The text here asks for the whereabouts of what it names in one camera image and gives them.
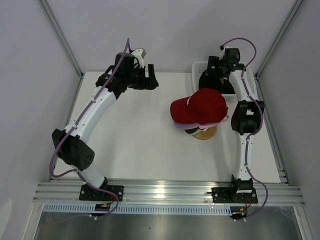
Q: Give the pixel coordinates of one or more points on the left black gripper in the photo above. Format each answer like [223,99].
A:
[149,83]

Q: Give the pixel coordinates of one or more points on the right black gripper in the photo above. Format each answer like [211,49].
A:
[214,61]

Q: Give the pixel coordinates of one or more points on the black gold-logo cap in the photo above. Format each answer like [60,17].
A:
[217,83]

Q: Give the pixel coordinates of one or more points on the red baseball cap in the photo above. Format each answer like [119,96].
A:
[206,106]

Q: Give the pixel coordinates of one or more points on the purple LA baseball cap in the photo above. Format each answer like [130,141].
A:
[186,126]

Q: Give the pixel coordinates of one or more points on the pink baseball cap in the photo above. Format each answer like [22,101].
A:
[210,125]

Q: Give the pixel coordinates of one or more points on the white NY baseball cap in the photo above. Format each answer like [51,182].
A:
[199,131]

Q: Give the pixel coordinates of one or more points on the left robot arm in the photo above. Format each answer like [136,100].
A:
[71,143]

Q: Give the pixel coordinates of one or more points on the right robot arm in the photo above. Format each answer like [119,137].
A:
[246,121]

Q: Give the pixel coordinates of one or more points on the white plastic basket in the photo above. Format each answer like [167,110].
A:
[198,67]

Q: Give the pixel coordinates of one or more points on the wooden hat stand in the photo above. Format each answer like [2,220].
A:
[207,134]

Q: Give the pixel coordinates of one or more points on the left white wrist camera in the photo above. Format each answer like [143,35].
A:
[139,55]

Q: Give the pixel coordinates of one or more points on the right aluminium corner post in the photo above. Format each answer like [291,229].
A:
[285,26]

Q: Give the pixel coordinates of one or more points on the aluminium corner post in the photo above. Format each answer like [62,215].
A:
[60,36]
[285,26]

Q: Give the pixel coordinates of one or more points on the aluminium mounting rail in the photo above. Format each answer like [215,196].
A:
[165,192]

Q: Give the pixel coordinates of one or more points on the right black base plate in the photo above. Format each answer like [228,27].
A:
[227,195]

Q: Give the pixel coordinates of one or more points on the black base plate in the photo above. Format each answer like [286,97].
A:
[227,195]
[89,194]

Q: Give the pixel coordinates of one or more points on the left aluminium corner post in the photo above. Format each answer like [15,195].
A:
[60,36]

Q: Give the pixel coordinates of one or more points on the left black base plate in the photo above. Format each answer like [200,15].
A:
[89,194]

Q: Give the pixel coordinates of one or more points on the white slotted cable duct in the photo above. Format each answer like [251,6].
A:
[147,209]

